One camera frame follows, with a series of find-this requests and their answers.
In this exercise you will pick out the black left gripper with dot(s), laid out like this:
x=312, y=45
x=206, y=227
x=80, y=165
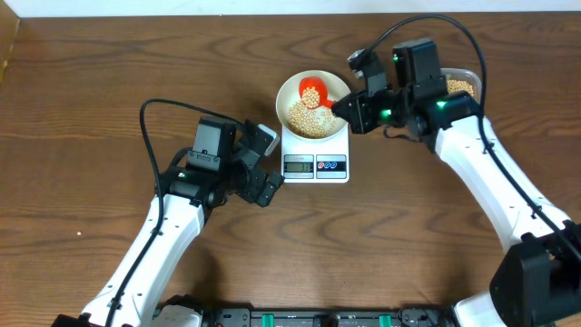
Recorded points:
x=250, y=192

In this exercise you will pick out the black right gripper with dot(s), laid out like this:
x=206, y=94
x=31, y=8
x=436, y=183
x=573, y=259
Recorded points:
x=359, y=120

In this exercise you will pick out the red measuring scoop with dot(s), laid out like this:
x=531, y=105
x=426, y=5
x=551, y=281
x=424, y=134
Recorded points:
x=313, y=93

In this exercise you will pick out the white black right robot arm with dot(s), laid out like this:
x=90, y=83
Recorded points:
x=538, y=281

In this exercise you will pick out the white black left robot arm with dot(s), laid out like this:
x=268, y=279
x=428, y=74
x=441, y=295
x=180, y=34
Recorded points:
x=176, y=217

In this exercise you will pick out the yellow soybeans in bowl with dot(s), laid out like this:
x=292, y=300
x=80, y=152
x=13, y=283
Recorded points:
x=314, y=124

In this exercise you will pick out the white digital kitchen scale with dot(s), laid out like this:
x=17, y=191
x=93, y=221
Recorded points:
x=325, y=160

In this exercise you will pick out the white round bowl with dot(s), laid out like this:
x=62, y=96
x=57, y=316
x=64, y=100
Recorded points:
x=289, y=94

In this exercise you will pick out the yellow soybeans in container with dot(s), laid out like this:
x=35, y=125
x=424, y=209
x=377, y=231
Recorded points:
x=455, y=86

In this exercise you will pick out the clear plastic bean container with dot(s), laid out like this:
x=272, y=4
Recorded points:
x=466, y=75

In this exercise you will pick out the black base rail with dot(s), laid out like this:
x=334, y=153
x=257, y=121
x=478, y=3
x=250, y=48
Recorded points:
x=239, y=314

